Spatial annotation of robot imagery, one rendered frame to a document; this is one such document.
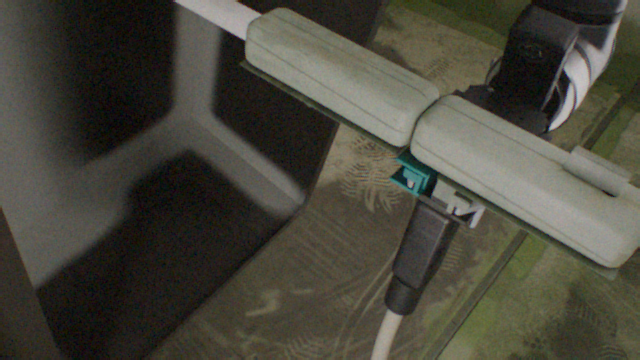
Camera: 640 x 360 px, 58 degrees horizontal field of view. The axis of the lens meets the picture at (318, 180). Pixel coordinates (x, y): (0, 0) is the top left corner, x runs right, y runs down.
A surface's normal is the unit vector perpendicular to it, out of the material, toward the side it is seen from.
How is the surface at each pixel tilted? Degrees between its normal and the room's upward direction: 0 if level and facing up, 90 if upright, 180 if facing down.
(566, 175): 6
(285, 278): 0
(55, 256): 12
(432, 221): 85
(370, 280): 0
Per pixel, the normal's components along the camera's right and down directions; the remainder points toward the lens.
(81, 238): 0.23, -0.57
